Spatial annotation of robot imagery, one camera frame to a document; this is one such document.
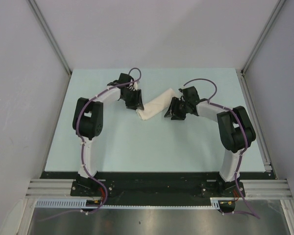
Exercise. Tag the aluminium corner post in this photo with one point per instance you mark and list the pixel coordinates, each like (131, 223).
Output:
(263, 35)
(39, 16)

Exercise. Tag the white cloth napkin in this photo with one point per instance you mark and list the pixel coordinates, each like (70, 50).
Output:
(157, 105)

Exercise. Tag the left aluminium corner post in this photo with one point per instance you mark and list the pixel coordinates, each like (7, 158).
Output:
(39, 16)

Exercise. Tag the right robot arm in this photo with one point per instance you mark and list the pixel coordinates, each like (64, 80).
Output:
(235, 128)

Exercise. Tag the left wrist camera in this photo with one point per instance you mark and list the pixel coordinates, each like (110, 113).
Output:
(127, 81)

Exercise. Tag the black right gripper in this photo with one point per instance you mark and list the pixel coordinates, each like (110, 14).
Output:
(173, 106)

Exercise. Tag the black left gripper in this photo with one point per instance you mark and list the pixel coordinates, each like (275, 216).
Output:
(136, 103)

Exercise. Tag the white slotted cable duct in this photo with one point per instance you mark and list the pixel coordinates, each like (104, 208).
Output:
(196, 203)

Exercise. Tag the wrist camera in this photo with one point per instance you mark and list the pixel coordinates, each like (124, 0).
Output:
(190, 95)
(127, 81)

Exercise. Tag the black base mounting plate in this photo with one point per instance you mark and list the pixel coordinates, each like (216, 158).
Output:
(105, 176)

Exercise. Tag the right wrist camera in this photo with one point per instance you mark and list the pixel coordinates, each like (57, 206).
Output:
(190, 95)

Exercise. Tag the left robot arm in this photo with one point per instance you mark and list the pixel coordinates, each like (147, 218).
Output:
(88, 116)

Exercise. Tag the aluminium frame rail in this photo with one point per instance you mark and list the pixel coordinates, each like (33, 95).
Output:
(250, 189)

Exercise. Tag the right aluminium corner post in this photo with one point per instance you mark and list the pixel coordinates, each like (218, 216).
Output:
(263, 35)

